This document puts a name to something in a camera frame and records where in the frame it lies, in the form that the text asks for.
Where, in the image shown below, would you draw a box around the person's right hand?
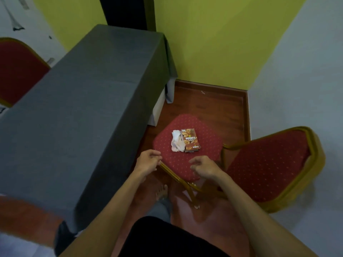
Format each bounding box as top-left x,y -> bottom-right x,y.
189,155 -> 228,185

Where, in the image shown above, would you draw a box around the person's left foot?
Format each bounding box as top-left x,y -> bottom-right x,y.
155,184 -> 169,202

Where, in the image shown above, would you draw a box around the person's right forearm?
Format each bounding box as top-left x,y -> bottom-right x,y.
215,175 -> 319,257

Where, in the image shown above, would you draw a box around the red chair with gold frame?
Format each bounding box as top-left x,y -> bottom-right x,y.
0,37 -> 51,108
153,114 -> 326,214

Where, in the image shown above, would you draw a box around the person's left forearm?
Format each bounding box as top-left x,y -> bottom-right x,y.
58,168 -> 145,257

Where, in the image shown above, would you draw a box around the white tissues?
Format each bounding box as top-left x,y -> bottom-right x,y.
170,130 -> 185,153

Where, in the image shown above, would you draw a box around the person's left hand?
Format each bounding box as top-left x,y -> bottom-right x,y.
133,149 -> 163,181

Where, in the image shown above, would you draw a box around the person's grey trousers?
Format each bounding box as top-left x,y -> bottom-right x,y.
146,199 -> 172,222

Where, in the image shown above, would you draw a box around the brown cookie box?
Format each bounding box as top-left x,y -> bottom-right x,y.
181,128 -> 202,153

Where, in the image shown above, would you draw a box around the black vertical panel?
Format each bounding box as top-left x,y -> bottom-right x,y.
98,0 -> 156,32

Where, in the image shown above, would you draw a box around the black trash bin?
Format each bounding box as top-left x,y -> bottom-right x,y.
53,221 -> 77,256

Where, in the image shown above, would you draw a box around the table with grey cloth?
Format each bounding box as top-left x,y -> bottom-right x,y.
0,24 -> 179,235

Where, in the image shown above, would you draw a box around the black wall decals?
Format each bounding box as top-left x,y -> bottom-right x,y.
0,0 -> 55,65

